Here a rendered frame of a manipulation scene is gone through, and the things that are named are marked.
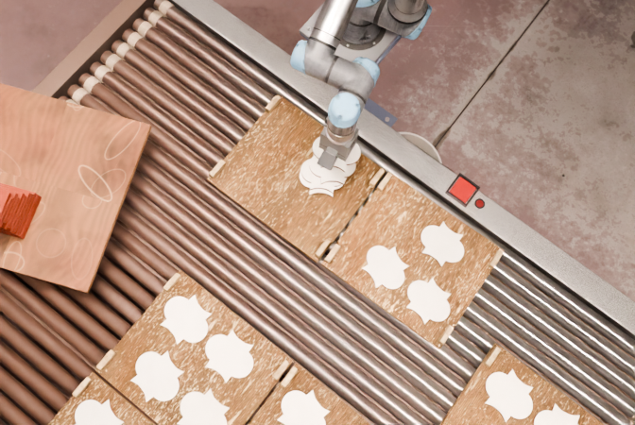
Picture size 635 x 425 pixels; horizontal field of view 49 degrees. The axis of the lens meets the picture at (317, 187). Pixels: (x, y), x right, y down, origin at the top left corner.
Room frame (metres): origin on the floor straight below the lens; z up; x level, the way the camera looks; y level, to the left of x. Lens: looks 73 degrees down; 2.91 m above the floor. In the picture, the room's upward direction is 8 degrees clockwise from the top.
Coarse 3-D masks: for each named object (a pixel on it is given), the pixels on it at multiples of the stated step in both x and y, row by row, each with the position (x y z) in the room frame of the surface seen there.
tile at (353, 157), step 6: (318, 138) 0.72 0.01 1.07; (318, 144) 0.70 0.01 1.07; (318, 150) 0.68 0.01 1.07; (354, 150) 0.69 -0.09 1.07; (318, 156) 0.66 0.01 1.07; (354, 156) 0.68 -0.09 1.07; (336, 162) 0.65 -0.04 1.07; (342, 162) 0.65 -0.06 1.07; (348, 162) 0.65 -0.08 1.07; (354, 162) 0.66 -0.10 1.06; (342, 168) 0.64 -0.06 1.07
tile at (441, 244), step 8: (424, 232) 0.51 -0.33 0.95; (432, 232) 0.52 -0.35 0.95; (440, 232) 0.52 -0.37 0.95; (448, 232) 0.52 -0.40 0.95; (424, 240) 0.49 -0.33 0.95; (432, 240) 0.50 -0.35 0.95; (440, 240) 0.50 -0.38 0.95; (448, 240) 0.50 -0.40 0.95; (456, 240) 0.51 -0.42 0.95; (424, 248) 0.47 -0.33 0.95; (432, 248) 0.47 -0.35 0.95; (440, 248) 0.47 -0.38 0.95; (448, 248) 0.48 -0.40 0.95; (456, 248) 0.48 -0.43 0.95; (432, 256) 0.45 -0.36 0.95; (440, 256) 0.45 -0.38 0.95; (448, 256) 0.45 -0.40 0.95; (456, 256) 0.46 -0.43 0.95; (440, 264) 0.43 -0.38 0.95
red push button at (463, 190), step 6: (462, 180) 0.70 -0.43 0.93; (456, 186) 0.68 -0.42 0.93; (462, 186) 0.68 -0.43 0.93; (468, 186) 0.68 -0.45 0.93; (450, 192) 0.66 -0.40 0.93; (456, 192) 0.66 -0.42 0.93; (462, 192) 0.66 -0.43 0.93; (468, 192) 0.66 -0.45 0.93; (462, 198) 0.64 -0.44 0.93; (468, 198) 0.64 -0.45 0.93
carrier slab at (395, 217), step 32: (384, 192) 0.62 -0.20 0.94; (416, 192) 0.64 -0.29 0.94; (352, 224) 0.51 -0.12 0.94; (384, 224) 0.53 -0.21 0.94; (416, 224) 0.54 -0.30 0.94; (448, 224) 0.55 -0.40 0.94; (352, 256) 0.42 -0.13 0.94; (416, 256) 0.44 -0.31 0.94; (480, 256) 0.47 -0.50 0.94; (384, 288) 0.34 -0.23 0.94; (448, 288) 0.36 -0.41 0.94; (416, 320) 0.26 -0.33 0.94; (448, 320) 0.27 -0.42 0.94
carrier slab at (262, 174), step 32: (256, 128) 0.77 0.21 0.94; (288, 128) 0.78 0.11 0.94; (320, 128) 0.80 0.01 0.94; (224, 160) 0.66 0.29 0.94; (256, 160) 0.67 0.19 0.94; (288, 160) 0.68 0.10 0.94; (224, 192) 0.56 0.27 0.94; (256, 192) 0.57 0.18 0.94; (288, 192) 0.58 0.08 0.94; (352, 192) 0.61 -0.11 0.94; (288, 224) 0.49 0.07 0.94; (320, 224) 0.50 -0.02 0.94
